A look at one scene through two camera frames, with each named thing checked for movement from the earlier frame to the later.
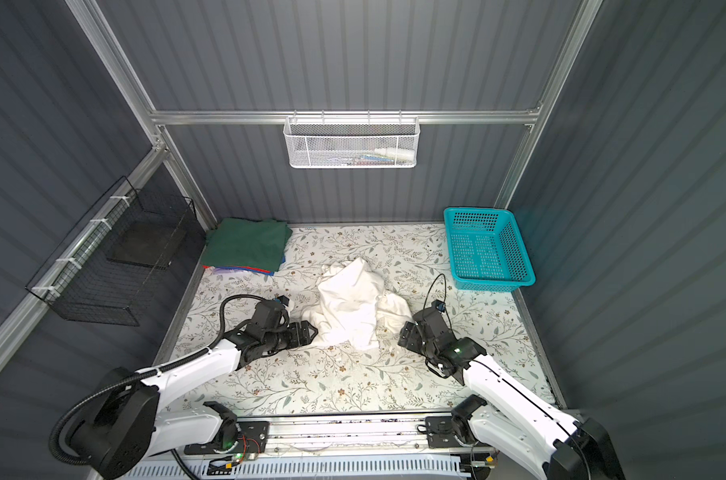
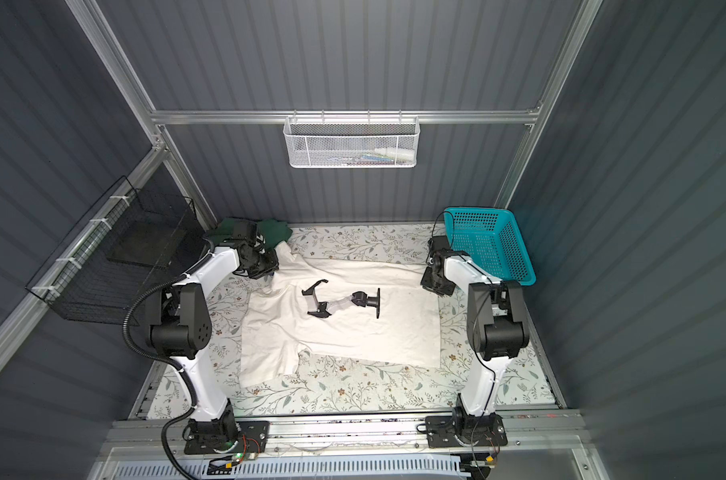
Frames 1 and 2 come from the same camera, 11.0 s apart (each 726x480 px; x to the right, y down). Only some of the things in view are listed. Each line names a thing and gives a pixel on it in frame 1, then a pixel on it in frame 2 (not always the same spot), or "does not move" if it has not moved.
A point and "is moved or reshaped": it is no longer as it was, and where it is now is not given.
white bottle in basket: [399, 153] does not move
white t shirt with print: [353, 308] is moved or reshaped
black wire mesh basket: [105, 272] does not move
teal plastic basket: [486, 250] does not move
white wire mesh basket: [351, 142] does not move
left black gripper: [306, 336] -> [271, 265]
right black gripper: [410, 331] -> [428, 284]
